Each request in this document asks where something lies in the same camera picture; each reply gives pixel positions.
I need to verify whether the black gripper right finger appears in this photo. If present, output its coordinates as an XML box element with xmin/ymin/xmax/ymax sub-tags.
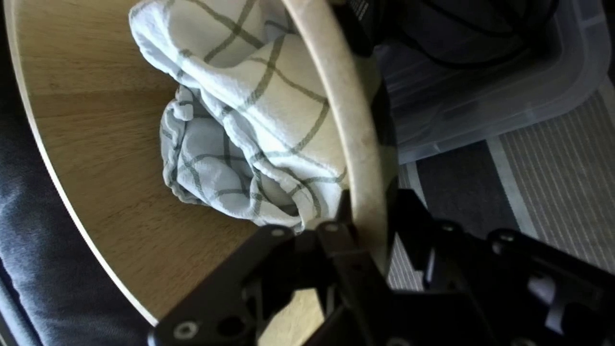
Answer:
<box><xmin>388</xmin><ymin>187</ymin><xmax>615</xmax><ymax>346</ymax></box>

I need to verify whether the clear plastic container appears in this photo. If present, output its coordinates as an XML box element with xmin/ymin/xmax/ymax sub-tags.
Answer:
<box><xmin>356</xmin><ymin>0</ymin><xmax>613</xmax><ymax>166</ymax></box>

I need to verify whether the black cable bundle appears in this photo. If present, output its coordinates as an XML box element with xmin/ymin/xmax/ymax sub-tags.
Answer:
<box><xmin>382</xmin><ymin>0</ymin><xmax>561</xmax><ymax>68</ymax></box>

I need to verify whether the round wooden bowl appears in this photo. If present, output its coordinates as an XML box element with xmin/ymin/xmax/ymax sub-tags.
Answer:
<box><xmin>2</xmin><ymin>0</ymin><xmax>394</xmax><ymax>328</ymax></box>

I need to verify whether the dark grey sofa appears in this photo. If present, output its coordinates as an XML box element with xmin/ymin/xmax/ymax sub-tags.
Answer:
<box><xmin>0</xmin><ymin>0</ymin><xmax>158</xmax><ymax>346</ymax></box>

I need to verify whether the white checkered cloth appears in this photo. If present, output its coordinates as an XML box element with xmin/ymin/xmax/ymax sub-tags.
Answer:
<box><xmin>127</xmin><ymin>0</ymin><xmax>352</xmax><ymax>232</ymax></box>

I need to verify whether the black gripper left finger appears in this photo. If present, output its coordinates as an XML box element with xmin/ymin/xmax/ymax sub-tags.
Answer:
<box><xmin>146</xmin><ymin>189</ymin><xmax>392</xmax><ymax>346</ymax></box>

